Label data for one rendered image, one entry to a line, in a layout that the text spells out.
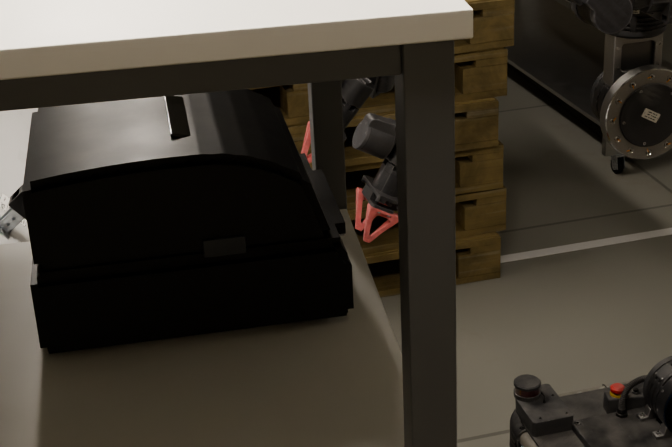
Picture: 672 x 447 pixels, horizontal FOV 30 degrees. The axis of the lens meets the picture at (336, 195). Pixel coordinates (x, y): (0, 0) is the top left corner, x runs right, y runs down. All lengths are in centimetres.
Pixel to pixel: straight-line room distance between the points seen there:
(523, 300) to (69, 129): 316
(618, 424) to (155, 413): 221
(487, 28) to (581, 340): 104
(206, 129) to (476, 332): 295
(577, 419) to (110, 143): 224
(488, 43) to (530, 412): 138
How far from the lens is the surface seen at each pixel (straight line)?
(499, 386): 382
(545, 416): 320
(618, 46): 268
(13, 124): 211
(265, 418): 110
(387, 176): 230
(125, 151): 117
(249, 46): 80
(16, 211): 175
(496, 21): 410
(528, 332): 410
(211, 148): 115
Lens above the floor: 207
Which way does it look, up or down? 24 degrees down
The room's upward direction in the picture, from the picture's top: 3 degrees counter-clockwise
